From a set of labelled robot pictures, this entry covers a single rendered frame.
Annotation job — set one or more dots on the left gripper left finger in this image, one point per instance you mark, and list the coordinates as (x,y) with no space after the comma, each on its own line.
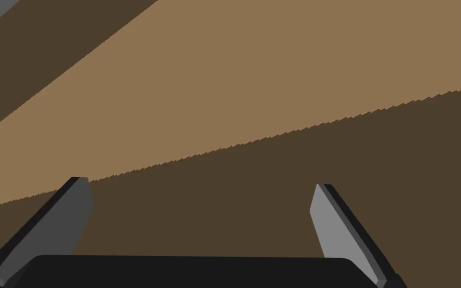
(50,226)

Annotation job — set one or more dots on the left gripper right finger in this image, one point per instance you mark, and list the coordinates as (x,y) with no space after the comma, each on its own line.
(340,230)

